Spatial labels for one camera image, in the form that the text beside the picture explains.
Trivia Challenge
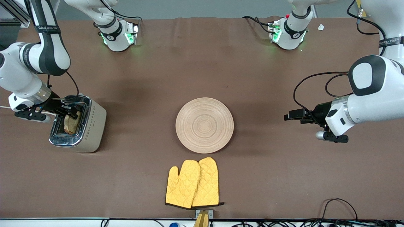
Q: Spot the brown toast slice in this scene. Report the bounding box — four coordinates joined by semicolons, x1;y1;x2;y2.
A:
64;110;82;135

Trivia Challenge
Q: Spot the round light wooden plate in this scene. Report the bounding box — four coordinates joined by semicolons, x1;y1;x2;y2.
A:
175;97;235;154

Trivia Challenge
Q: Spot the silver beige two-slot toaster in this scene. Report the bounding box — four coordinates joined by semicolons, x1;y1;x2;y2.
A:
49;94;107;153

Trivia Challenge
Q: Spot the yellow quilted oven mitt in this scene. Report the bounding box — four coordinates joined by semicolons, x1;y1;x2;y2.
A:
191;157;225;208
165;160;201;209

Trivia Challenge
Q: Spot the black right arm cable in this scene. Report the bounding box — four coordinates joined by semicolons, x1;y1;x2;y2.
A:
66;71;80;98

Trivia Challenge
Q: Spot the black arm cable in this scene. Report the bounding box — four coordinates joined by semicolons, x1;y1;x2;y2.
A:
66;71;80;98
293;0;388;111

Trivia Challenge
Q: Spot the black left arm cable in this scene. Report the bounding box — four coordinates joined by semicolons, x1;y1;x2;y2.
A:
293;0;388;111

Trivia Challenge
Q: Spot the looped black cable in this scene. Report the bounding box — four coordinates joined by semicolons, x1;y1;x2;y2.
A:
321;198;359;221

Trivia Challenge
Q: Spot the aluminium frame profile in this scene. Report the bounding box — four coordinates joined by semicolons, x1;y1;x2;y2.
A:
0;0;31;28

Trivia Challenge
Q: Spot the black cable bundle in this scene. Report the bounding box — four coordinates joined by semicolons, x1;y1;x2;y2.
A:
230;219;404;227

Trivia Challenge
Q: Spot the metal wooden table bracket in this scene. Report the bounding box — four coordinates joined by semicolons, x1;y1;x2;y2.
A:
195;210;213;227

